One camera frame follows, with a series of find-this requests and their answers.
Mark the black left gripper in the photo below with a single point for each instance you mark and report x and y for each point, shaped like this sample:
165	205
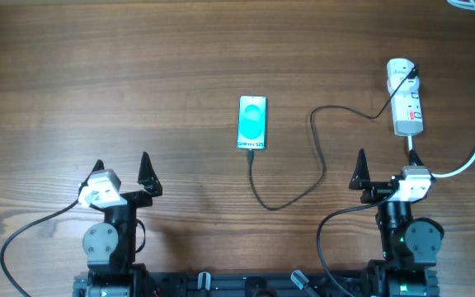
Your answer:
151	187

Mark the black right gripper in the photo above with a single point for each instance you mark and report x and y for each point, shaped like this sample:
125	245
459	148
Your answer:
361	177

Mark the teal Galaxy smartphone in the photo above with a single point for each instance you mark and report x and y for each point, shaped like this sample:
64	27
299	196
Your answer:
251	126

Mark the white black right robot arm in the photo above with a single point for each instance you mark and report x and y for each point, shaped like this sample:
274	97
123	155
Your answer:
410	246

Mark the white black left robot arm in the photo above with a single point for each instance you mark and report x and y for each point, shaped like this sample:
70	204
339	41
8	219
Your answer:
110	246

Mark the white power strip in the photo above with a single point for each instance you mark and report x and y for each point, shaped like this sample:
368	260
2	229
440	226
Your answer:
403	85

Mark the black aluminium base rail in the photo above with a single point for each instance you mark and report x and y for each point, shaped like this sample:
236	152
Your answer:
357	283

